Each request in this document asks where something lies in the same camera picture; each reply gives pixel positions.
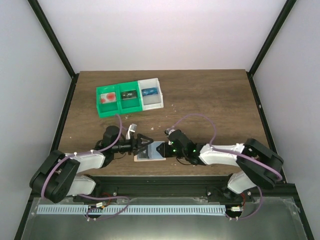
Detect right black frame post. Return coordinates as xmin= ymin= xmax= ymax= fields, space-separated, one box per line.
xmin=248 ymin=0 xmax=297 ymax=76

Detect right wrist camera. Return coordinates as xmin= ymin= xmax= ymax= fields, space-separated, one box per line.
xmin=164 ymin=128 xmax=175 ymax=137

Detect white bin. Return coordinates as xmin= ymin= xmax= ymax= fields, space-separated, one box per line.
xmin=137 ymin=78 xmax=164 ymax=111

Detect light blue slotted cable duct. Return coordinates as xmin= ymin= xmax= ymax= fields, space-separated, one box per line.
xmin=36 ymin=204 xmax=226 ymax=216

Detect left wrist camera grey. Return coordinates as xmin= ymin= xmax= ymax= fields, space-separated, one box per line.
xmin=125 ymin=123 xmax=137 ymax=140

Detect frame rail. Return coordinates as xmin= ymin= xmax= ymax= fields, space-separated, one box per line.
xmin=50 ymin=73 xmax=80 ymax=152
xmin=246 ymin=72 xmax=287 ymax=185

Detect metal front plate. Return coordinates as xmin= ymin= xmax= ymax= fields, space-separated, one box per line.
xmin=21 ymin=197 xmax=308 ymax=240

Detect left black frame post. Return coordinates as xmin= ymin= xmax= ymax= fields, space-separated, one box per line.
xmin=27 ymin=0 xmax=76 ymax=79

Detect blue card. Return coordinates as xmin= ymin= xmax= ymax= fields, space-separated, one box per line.
xmin=141 ymin=87 xmax=159 ymax=97

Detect right side frame rail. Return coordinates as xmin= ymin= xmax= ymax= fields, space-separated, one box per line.
xmin=246 ymin=72 xmax=287 ymax=185

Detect white card red circles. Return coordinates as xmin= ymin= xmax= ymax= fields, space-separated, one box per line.
xmin=99 ymin=92 xmax=117 ymax=104

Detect left side frame rail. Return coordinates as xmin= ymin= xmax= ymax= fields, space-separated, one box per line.
xmin=50 ymin=73 xmax=80 ymax=152

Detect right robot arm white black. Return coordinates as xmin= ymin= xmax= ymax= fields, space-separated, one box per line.
xmin=156 ymin=129 xmax=284 ymax=198

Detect black frame post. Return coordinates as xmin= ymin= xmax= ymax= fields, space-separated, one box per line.
xmin=248 ymin=0 xmax=297 ymax=76
xmin=27 ymin=0 xmax=76 ymax=79

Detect black VIP card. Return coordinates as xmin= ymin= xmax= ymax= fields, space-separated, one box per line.
xmin=137 ymin=149 xmax=150 ymax=160

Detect left green bin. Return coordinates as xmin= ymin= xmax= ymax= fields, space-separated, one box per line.
xmin=96 ymin=84 xmax=121 ymax=118

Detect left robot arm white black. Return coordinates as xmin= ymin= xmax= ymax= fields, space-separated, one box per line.
xmin=29 ymin=124 xmax=154 ymax=203

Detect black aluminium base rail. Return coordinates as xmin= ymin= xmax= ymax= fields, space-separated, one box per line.
xmin=33 ymin=175 xmax=296 ymax=203

